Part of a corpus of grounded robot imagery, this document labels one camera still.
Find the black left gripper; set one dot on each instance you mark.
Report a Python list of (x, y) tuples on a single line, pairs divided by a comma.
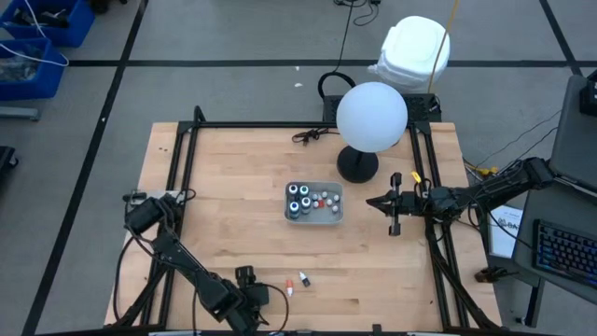
[(254, 291)]

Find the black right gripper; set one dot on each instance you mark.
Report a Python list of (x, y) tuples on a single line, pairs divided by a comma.
[(412, 204)]

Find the small dark purple dropper bottle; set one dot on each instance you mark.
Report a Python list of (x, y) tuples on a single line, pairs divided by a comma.
[(305, 281)]

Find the grey plastic bin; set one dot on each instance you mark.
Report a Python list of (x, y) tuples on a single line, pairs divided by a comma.
[(322, 217)]

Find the dark bottle white cap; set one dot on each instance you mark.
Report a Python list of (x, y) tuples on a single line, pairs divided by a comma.
[(306, 203)]

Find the green bottle white cap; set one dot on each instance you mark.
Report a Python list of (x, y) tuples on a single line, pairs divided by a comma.
[(304, 190)]

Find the blue bottle white cap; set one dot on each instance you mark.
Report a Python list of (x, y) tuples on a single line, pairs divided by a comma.
[(294, 207)]

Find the large black cap coloring bottle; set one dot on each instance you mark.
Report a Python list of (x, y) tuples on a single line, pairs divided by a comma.
[(293, 189)]

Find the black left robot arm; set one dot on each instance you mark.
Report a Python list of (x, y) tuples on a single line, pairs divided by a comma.
[(177, 254)]

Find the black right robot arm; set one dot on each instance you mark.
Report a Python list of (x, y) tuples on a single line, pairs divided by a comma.
[(490, 189)]

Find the yellow tag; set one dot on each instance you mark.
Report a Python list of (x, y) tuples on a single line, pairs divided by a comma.
[(416, 177)]

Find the white globe lamp black base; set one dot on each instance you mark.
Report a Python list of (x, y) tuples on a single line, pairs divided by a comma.
[(370, 116)]

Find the white paper sheet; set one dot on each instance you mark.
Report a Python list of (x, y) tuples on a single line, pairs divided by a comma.
[(503, 238)]

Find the black clamp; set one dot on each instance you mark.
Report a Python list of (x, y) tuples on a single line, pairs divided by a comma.
[(487, 275)]

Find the grey desk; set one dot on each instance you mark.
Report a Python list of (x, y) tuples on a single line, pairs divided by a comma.
[(536, 210)]

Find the white lidded bucket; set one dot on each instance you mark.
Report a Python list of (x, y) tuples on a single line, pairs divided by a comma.
[(410, 46)]

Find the backlit black keyboard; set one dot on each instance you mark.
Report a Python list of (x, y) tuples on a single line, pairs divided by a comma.
[(564, 252)]

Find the black desk device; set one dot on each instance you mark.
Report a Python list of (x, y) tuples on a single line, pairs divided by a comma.
[(590, 93)]

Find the blue plastic bin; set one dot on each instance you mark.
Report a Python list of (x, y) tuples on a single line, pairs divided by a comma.
[(46, 88), (74, 28)]

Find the grey metal bar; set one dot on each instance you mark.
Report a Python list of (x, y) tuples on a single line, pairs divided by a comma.
[(18, 113)]

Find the black aluminium table frame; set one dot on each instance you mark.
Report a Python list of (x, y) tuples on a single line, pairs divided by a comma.
[(261, 124)]

